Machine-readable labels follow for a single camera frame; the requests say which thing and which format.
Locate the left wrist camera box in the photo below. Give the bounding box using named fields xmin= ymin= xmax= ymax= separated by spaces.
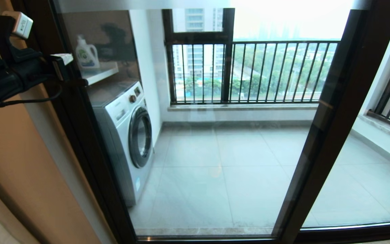
xmin=0 ymin=11 xmax=34 ymax=51

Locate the dark window frame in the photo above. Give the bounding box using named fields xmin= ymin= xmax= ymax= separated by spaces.
xmin=161 ymin=7 xmax=235 ymax=103

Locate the grey stone window sill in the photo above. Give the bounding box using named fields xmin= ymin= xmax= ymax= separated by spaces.
xmin=357 ymin=115 xmax=390 ymax=146
xmin=167 ymin=103 xmax=319 ymax=111

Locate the dark brown fixed glass door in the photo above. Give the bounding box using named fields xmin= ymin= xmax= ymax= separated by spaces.
xmin=298 ymin=0 xmax=390 ymax=242

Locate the grey high-rise building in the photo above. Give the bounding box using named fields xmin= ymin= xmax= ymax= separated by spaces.
xmin=173 ymin=7 xmax=224 ymax=80

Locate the white detergent bottle green label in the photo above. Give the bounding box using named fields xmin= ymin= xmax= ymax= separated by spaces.
xmin=75 ymin=34 xmax=100 ymax=69

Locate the white front-load washing machine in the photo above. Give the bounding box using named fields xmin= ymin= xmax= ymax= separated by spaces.
xmin=87 ymin=80 xmax=155 ymax=207

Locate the dark framed sliding glass door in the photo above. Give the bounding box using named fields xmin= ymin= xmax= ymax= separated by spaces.
xmin=9 ymin=0 xmax=390 ymax=244

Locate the long black balcony railing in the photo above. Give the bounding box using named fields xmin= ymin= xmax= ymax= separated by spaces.
xmin=165 ymin=40 xmax=340 ymax=104

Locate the white wall shelf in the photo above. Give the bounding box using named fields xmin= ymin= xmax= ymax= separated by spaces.
xmin=81 ymin=61 xmax=119 ymax=87

